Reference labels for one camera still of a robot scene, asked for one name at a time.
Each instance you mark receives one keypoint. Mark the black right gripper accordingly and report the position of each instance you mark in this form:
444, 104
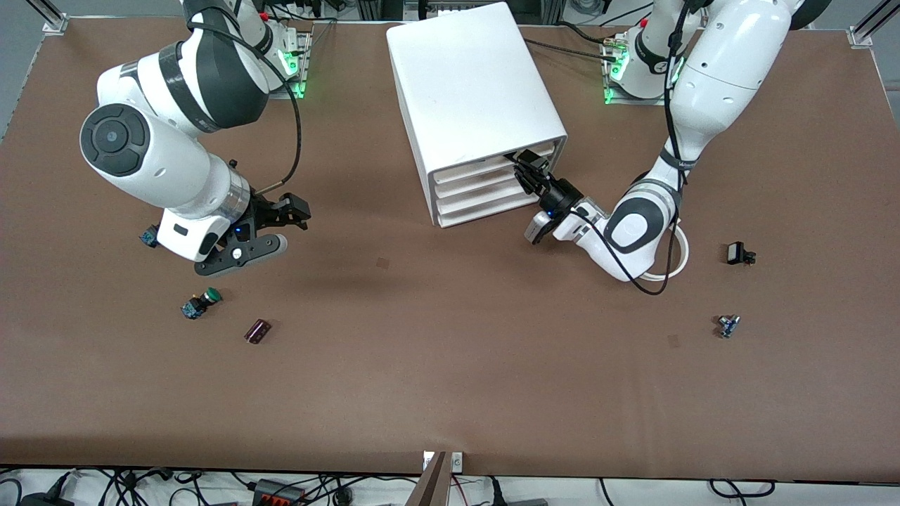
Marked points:
265, 213

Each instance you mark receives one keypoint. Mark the white drawer cabinet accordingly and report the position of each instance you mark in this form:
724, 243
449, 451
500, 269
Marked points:
471, 84

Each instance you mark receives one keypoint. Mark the green cap push button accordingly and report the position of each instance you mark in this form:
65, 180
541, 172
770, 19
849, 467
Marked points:
202, 303

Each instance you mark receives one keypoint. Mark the small blue electronic component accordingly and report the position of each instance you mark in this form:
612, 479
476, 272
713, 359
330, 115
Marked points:
728, 327

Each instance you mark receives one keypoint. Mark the maroon cylindrical capacitor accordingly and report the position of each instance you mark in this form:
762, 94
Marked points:
258, 332

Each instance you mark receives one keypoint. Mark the black orange power strip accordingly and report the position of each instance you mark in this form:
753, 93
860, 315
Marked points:
278, 493

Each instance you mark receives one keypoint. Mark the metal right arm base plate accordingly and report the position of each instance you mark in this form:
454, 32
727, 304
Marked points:
304, 70

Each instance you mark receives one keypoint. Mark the brown wooden post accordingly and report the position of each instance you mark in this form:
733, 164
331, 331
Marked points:
430, 485

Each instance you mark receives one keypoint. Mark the white curved plastic part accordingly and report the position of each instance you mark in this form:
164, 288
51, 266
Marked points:
684, 253

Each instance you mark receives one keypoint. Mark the small black electrical component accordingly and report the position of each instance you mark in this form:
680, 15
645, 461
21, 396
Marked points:
737, 253

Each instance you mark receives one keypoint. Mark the white metal bracket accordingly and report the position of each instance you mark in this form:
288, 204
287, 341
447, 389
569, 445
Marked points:
457, 462

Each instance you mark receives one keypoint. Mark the aluminium frame profile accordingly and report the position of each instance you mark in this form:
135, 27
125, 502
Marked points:
875, 24
55, 21

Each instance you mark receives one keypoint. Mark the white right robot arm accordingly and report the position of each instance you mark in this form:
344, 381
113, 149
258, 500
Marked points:
155, 154

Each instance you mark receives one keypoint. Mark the red cap push button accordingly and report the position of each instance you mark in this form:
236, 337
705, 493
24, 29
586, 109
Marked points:
148, 237

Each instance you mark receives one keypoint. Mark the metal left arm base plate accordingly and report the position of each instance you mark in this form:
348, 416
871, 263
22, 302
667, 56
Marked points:
609, 95

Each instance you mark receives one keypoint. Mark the white plastic drawer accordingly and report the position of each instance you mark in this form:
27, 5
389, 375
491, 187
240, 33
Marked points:
485, 194
478, 170
485, 207
485, 181

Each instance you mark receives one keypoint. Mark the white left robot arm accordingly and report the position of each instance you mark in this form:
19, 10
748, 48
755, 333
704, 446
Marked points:
724, 70

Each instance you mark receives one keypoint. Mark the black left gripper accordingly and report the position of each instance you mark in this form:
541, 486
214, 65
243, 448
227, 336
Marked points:
560, 196

